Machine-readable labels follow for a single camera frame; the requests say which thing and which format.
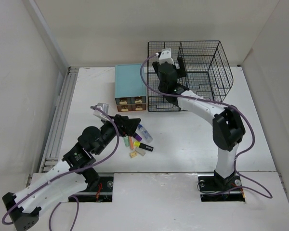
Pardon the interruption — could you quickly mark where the purple cable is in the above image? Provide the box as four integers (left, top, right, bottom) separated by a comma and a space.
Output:
1, 105, 120, 231
139, 53, 273, 200

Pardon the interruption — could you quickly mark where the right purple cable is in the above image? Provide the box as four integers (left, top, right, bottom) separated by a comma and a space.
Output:
139, 53, 273, 200

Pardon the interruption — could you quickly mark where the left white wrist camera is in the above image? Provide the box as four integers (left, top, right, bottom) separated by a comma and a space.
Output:
90, 103, 109, 121

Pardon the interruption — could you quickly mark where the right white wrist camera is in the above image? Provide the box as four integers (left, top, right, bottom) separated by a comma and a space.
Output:
158, 48, 174, 65

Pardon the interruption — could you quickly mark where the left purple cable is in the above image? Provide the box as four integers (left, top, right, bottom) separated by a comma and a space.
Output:
1, 105, 120, 231

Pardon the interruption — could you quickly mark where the small wooden eraser block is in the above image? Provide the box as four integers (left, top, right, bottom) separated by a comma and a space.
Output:
130, 151, 137, 158

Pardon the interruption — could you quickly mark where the black wire mesh organizer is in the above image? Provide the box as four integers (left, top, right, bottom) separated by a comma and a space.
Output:
147, 40, 233, 112

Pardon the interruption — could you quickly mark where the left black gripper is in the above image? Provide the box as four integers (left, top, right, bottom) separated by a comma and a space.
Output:
94, 114, 140, 155

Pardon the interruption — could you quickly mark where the yellow black highlighter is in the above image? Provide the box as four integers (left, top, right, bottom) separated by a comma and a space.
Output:
133, 141, 154, 152

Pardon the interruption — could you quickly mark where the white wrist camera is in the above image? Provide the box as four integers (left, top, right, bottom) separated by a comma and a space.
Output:
158, 48, 174, 65
90, 103, 109, 121

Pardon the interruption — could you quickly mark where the aluminium rail frame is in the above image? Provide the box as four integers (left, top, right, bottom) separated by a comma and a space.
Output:
37, 67, 79, 173

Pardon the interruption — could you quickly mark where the green highlighter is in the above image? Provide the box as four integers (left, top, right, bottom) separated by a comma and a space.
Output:
123, 136, 130, 147

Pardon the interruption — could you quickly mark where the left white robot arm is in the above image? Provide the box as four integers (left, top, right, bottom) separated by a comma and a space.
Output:
2, 115, 141, 231

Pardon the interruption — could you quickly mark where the orange highlighter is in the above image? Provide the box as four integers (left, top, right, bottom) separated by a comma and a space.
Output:
128, 136, 134, 150

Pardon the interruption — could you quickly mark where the purple black highlighter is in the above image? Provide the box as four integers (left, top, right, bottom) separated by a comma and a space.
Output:
133, 133, 142, 142

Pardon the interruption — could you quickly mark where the clear spray bottle blue cap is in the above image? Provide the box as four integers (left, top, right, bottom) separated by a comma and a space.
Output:
138, 124, 153, 142

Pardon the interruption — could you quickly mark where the teal mini drawer cabinet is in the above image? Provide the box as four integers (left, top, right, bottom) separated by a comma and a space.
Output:
115, 64, 147, 112

